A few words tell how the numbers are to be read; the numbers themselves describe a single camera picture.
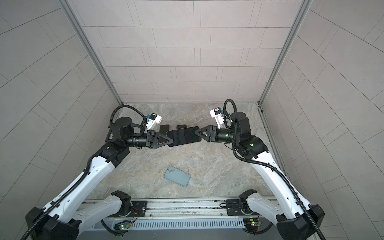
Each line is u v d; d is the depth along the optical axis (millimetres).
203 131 615
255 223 679
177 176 825
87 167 448
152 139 558
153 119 605
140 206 720
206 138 569
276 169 420
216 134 553
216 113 598
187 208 724
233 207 709
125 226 644
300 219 357
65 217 380
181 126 1024
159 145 595
